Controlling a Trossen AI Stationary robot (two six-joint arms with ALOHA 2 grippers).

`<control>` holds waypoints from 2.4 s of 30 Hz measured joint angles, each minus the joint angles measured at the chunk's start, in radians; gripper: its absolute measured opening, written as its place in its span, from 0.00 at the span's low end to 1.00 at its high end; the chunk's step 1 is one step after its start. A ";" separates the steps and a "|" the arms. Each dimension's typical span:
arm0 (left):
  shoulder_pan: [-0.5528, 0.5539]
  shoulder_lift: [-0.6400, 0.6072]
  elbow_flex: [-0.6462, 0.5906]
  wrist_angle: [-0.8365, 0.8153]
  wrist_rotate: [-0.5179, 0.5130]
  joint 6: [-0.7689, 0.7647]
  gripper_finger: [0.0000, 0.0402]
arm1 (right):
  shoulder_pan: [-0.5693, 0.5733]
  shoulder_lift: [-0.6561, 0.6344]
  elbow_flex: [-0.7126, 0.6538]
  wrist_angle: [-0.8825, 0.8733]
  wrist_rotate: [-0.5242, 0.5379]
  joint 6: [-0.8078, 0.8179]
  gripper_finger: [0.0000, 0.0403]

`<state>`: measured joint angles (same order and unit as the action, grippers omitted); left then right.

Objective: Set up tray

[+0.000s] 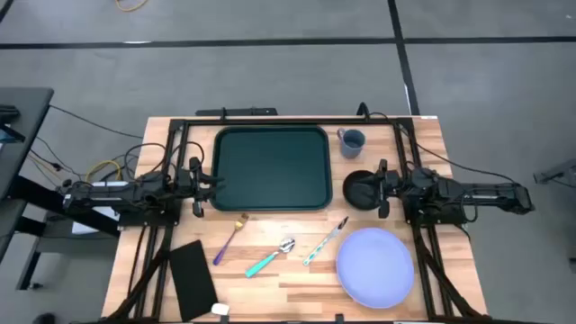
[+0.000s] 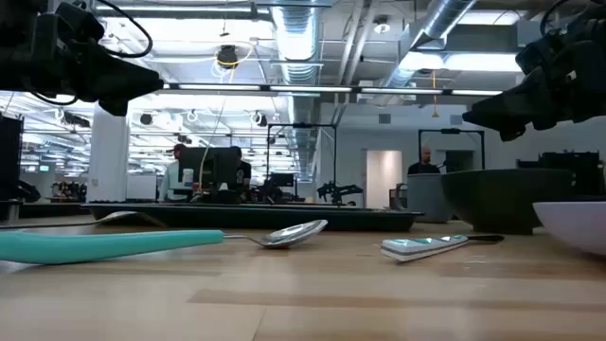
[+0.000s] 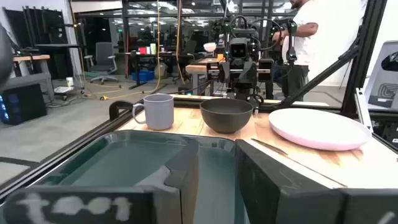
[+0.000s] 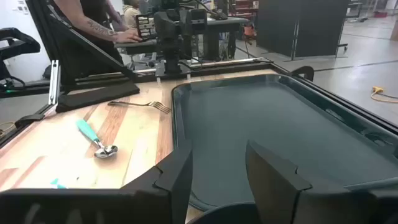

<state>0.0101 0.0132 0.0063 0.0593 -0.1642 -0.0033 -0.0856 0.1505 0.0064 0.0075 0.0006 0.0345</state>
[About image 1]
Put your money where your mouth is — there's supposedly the yellow cable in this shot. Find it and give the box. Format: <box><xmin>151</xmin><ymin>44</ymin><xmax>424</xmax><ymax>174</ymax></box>
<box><xmin>84</xmin><ymin>158</ymin><xmax>123</xmax><ymax>184</ymax></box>
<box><xmin>114</xmin><ymin>0</ymin><xmax>149</xmax><ymax>14</ymax></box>

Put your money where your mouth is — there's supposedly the long black bar device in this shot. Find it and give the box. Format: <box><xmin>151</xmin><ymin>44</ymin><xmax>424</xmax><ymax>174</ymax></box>
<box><xmin>195</xmin><ymin>106</ymin><xmax>279</xmax><ymax>118</ymax></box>

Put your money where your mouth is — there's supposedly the gold fork purple handle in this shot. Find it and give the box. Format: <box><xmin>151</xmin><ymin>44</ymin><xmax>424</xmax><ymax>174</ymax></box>
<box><xmin>211</xmin><ymin>212</ymin><xmax>250</xmax><ymax>266</ymax></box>

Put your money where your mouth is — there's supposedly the thin black floor cable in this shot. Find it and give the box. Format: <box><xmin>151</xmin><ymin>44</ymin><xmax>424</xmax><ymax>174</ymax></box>
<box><xmin>47</xmin><ymin>103</ymin><xmax>145</xmax><ymax>140</ymax></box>

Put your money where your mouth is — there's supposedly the blue-grey mug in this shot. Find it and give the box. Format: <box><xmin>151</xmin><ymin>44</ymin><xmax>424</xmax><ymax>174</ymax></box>
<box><xmin>336</xmin><ymin>127</ymin><xmax>367</xmax><ymax>159</ymax></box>

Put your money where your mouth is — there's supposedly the black cloth napkin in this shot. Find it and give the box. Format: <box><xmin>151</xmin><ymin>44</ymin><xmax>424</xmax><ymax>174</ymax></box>
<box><xmin>168</xmin><ymin>239</ymin><xmax>220</xmax><ymax>323</ymax></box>

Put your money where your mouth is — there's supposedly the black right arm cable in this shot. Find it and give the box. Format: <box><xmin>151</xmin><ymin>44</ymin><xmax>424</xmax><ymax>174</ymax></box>
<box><xmin>357</xmin><ymin>102</ymin><xmax>518</xmax><ymax>185</ymax></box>

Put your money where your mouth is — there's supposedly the silver spoon teal handle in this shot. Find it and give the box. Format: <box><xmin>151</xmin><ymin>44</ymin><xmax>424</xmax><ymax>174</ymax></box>
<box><xmin>244</xmin><ymin>237</ymin><xmax>297</xmax><ymax>279</ymax></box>

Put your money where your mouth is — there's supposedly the black desk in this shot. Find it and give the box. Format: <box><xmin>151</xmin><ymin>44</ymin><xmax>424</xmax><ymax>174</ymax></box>
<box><xmin>0</xmin><ymin>87</ymin><xmax>122</xmax><ymax>292</ymax></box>

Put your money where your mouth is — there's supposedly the black metal table frame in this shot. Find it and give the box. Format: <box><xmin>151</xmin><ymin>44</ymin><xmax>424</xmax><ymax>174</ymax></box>
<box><xmin>102</xmin><ymin>117</ymin><xmax>492</xmax><ymax>324</ymax></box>

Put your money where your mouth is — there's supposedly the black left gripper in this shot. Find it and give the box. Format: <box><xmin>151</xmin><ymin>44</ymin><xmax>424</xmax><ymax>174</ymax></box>
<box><xmin>182</xmin><ymin>157</ymin><xmax>226</xmax><ymax>218</ymax></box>

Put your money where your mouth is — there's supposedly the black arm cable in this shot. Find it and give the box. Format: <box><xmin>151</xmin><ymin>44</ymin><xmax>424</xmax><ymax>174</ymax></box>
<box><xmin>121</xmin><ymin>140</ymin><xmax>207</xmax><ymax>182</ymax></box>
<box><xmin>357</xmin><ymin>102</ymin><xmax>518</xmax><ymax>185</ymax></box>

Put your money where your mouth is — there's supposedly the black bowl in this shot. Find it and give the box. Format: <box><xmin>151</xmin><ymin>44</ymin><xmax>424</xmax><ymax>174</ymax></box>
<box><xmin>342</xmin><ymin>169</ymin><xmax>383</xmax><ymax>212</ymax></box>

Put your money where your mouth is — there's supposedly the lavender round plate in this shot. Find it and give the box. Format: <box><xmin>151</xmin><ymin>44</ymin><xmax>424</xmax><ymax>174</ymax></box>
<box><xmin>336</xmin><ymin>227</ymin><xmax>416</xmax><ymax>310</ymax></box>

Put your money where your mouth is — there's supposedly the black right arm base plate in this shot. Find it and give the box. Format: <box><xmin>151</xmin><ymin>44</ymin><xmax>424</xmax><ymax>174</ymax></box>
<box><xmin>402</xmin><ymin>197</ymin><xmax>469</xmax><ymax>227</ymax></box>

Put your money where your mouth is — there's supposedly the knife with patterned white handle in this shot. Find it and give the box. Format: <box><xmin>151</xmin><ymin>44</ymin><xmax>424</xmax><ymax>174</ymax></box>
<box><xmin>302</xmin><ymin>216</ymin><xmax>350</xmax><ymax>267</ymax></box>

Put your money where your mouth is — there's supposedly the dark green plastic tray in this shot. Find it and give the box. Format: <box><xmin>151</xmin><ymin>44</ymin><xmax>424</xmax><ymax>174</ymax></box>
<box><xmin>210</xmin><ymin>124</ymin><xmax>334</xmax><ymax>212</ymax></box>

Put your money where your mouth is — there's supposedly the white paper sheet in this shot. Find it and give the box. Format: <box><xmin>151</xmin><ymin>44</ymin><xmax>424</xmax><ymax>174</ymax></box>
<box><xmin>71</xmin><ymin>179</ymin><xmax>130</xmax><ymax>236</ymax></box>

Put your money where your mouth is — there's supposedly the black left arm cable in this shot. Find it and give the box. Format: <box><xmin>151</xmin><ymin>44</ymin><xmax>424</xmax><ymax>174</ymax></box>
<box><xmin>121</xmin><ymin>140</ymin><xmax>207</xmax><ymax>182</ymax></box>

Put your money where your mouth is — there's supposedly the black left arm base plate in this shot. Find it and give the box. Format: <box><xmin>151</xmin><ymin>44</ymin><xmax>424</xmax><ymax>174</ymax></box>
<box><xmin>117</xmin><ymin>209</ymin><xmax>182</xmax><ymax>228</ymax></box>

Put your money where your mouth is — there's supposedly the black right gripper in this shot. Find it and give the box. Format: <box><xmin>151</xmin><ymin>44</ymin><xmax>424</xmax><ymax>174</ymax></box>
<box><xmin>359</xmin><ymin>157</ymin><xmax>402</xmax><ymax>220</ymax></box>

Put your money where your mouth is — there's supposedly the grey metal stand foot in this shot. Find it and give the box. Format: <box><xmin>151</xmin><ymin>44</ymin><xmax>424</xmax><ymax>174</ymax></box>
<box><xmin>533</xmin><ymin>157</ymin><xmax>576</xmax><ymax>191</ymax></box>

